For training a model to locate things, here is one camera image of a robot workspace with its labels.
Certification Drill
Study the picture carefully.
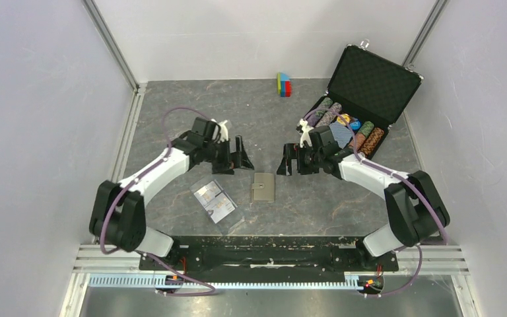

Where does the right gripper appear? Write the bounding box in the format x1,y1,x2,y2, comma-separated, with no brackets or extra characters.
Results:
277,143,324,175

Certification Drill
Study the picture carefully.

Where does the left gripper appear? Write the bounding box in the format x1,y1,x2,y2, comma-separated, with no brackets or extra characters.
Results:
203,135,253,175

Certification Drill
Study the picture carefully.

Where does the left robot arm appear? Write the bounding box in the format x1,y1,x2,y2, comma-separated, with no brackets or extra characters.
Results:
88,131,254,269

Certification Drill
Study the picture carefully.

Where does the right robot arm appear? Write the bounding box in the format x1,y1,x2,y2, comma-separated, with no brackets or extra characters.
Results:
277,126,450,269

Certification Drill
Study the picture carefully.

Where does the upper credit card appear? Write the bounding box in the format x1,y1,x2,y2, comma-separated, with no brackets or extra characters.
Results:
193,181,222,205

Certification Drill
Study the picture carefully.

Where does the credit card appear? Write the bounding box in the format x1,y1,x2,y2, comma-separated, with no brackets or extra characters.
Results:
193,181,222,205
205,193,235,223

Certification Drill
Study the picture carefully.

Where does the lower credit card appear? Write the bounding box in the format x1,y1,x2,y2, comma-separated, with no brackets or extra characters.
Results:
205,193,235,223

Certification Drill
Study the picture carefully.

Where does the clear plastic card sleeve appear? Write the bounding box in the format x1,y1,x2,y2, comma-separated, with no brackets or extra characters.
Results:
190,176,245,236

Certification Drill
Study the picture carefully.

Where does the blue playing card deck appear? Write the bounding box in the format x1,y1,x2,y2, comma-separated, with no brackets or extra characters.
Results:
329,122,353,148

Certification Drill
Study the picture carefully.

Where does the yellow dealer chip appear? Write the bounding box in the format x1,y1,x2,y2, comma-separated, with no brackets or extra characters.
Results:
336,114,351,126

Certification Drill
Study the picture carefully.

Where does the blue dealer chip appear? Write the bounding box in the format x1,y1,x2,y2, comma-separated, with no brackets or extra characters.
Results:
349,120,362,131

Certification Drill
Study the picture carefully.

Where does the colourful toy block stack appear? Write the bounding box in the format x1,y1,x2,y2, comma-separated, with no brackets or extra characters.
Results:
277,72,292,98

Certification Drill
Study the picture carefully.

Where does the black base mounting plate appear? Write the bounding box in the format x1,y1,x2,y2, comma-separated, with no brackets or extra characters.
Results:
164,236,399,283

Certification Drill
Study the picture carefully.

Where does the black poker chip case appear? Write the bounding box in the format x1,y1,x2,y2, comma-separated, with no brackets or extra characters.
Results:
310,44,423,159

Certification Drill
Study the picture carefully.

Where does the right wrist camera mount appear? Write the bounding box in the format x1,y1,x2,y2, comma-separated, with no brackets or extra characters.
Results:
298,119,313,148

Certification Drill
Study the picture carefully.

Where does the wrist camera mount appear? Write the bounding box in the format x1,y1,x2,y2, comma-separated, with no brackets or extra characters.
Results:
298,119,313,148
211,119,232,143

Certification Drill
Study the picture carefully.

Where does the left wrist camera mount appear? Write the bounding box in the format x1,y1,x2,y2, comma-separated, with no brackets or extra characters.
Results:
211,119,232,143

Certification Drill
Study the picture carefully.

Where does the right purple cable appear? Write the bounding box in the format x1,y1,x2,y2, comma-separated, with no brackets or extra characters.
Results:
301,107,450,299

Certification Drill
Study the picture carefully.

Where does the white slotted cable duct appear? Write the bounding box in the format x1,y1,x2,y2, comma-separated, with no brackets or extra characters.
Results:
88,273,364,291

